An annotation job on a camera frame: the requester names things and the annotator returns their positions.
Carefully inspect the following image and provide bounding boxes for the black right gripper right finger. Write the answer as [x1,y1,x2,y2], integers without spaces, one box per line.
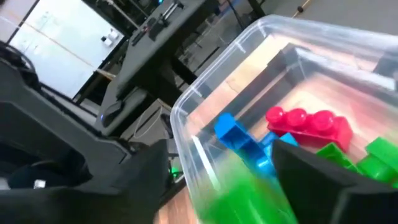
[272,139,398,224]

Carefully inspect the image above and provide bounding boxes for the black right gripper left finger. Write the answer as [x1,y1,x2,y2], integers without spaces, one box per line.
[0,139,170,224]

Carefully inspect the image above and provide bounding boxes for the large green block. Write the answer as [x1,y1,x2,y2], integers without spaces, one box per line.
[316,142,361,174]
[195,155,296,224]
[356,136,398,187]

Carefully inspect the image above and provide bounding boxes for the long red studded block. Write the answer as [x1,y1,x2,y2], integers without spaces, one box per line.
[266,105,354,153]

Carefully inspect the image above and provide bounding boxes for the large blue block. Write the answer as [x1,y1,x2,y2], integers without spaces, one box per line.
[214,112,259,151]
[239,132,299,179]

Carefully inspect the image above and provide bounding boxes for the black computer mouse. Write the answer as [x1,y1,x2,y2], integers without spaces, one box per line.
[101,100,125,127]

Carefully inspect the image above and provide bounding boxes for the clear plastic bin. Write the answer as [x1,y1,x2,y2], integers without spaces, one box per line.
[170,14,398,224]

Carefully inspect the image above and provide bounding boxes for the grey desk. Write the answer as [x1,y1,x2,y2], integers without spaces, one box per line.
[93,0,218,138]

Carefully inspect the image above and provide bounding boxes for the white board panel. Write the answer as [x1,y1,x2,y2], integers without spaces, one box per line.
[8,0,125,99]

